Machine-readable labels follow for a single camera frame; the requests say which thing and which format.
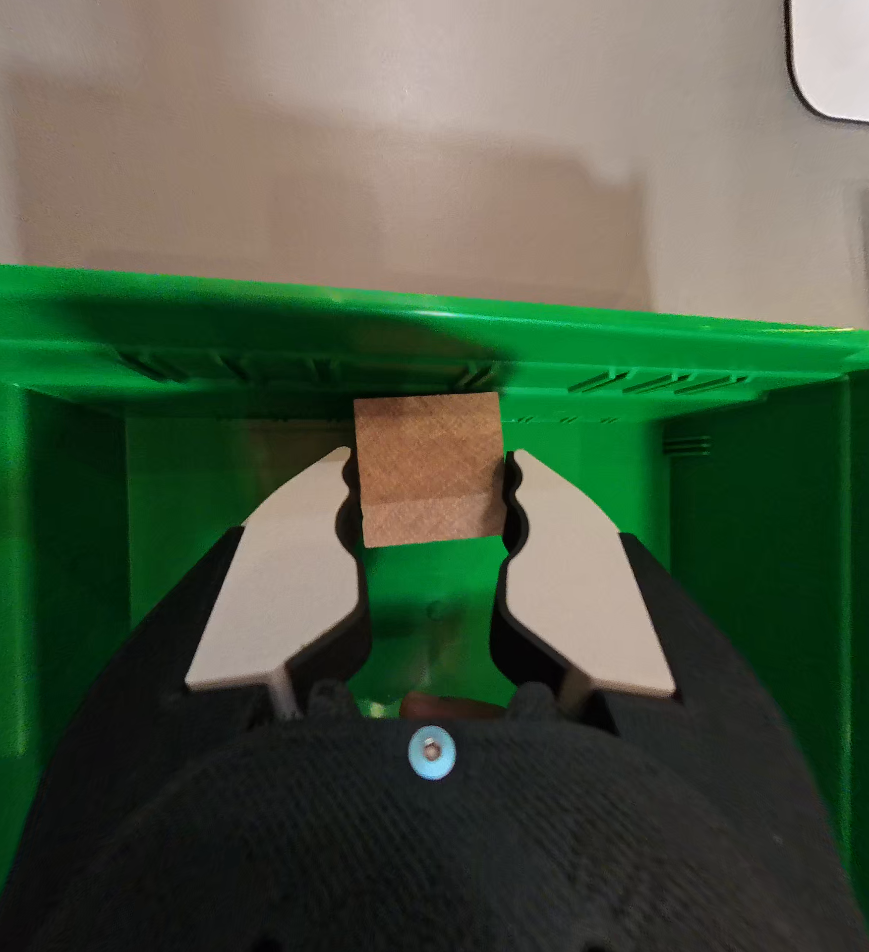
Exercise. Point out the white document stand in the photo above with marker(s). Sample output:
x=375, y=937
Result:
x=851, y=52

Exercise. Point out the person's right hand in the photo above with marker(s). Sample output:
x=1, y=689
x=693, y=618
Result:
x=449, y=706

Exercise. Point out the grey desk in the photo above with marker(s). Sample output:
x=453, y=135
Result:
x=404, y=149

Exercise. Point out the green plastic bin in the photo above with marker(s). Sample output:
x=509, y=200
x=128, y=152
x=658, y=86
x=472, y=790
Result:
x=739, y=558

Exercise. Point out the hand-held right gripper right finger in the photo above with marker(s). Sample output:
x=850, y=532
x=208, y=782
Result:
x=590, y=595

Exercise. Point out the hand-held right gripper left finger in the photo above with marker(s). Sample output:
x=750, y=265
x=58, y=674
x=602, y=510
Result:
x=271, y=595

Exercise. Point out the medium wooden cube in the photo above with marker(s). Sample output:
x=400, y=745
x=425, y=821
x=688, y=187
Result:
x=427, y=468

